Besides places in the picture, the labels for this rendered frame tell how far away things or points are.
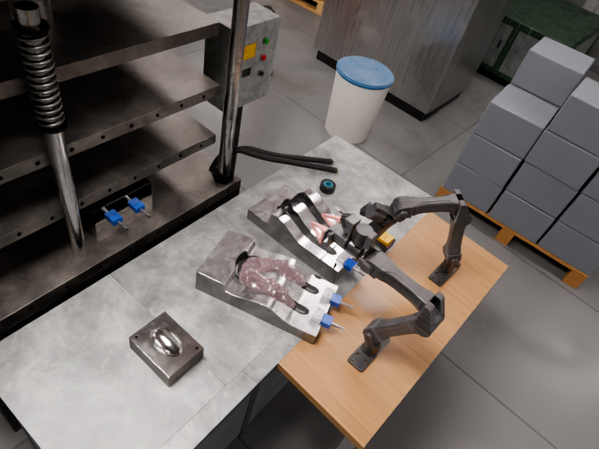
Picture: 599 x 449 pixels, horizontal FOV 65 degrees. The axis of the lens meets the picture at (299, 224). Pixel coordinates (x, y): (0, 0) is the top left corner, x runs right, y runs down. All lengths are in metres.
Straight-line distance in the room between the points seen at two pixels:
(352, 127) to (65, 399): 3.08
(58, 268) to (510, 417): 2.41
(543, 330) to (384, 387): 1.89
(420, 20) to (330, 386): 3.51
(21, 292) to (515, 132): 2.96
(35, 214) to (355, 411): 1.29
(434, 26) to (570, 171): 1.80
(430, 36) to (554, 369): 2.84
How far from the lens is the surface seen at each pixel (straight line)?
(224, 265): 1.80
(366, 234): 1.50
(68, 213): 1.81
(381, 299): 2.01
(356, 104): 3.92
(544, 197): 3.63
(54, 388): 1.72
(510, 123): 3.48
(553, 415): 3.21
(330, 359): 1.79
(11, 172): 1.66
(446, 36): 4.48
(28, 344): 1.82
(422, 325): 1.53
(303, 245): 1.96
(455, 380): 2.96
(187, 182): 2.29
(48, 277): 1.98
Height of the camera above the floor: 2.33
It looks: 45 degrees down
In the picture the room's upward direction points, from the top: 16 degrees clockwise
